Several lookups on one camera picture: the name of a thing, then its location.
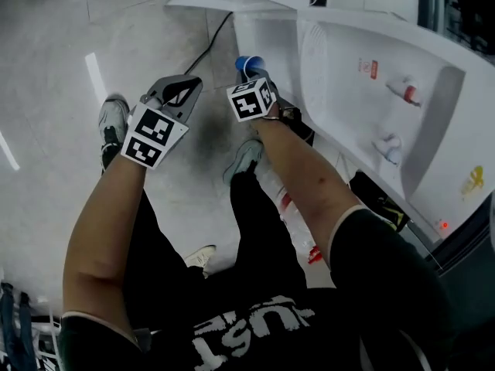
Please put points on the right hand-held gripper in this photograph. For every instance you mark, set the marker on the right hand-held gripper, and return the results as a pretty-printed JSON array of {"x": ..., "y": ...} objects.
[{"x": 249, "y": 103}]

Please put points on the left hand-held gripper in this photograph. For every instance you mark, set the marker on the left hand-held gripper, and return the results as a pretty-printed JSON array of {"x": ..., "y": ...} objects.
[{"x": 154, "y": 130}]

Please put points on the blue cup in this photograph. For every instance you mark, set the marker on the blue cup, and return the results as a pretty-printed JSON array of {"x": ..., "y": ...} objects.
[{"x": 253, "y": 63}]

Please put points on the white water dispenser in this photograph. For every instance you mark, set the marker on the white water dispenser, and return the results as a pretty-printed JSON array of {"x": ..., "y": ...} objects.
[{"x": 348, "y": 103}]

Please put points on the person's left forearm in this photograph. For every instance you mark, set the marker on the person's left forearm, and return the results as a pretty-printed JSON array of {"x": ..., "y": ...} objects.
[{"x": 108, "y": 215}]

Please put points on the person's right forearm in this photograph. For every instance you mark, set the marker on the person's right forearm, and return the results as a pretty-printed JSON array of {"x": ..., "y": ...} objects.
[{"x": 305, "y": 176}]

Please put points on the person's right shoe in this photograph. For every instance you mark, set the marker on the person's right shoe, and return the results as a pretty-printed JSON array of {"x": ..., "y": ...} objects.
[{"x": 243, "y": 157}]

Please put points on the small black bin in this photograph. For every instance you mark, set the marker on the small black bin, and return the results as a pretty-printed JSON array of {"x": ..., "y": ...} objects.
[{"x": 299, "y": 126}]

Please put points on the black trousers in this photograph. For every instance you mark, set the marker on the black trousers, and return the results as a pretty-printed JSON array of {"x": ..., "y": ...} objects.
[{"x": 263, "y": 238}]

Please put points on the clear jug with red trim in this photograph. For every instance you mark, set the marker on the clear jug with red trim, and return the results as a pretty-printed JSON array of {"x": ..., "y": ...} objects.
[{"x": 299, "y": 230}]

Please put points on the blue tipped dispenser tap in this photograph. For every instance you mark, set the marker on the blue tipped dispenser tap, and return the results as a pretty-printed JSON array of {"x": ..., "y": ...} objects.
[{"x": 388, "y": 149}]

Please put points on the red tipped dispenser tap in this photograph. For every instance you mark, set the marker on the red tipped dispenser tap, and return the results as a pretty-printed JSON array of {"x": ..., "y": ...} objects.
[{"x": 408, "y": 91}]

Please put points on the dark printed t-shirt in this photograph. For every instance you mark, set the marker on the dark printed t-shirt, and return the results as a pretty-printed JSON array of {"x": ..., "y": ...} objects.
[{"x": 386, "y": 284}]

